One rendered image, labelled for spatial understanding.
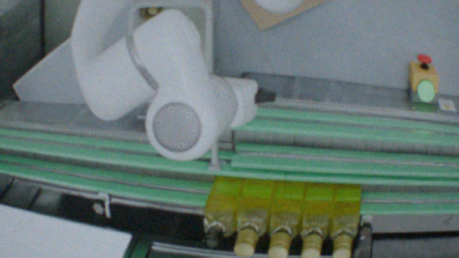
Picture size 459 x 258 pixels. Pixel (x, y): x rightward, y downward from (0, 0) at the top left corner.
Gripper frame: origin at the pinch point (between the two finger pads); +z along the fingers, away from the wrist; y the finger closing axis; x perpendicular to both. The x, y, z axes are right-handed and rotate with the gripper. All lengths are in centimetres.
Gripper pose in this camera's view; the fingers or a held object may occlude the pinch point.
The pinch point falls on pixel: (226, 87)
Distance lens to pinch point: 93.3
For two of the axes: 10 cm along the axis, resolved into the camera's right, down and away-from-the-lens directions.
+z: 1.6, -1.9, 9.7
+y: 9.9, 0.8, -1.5
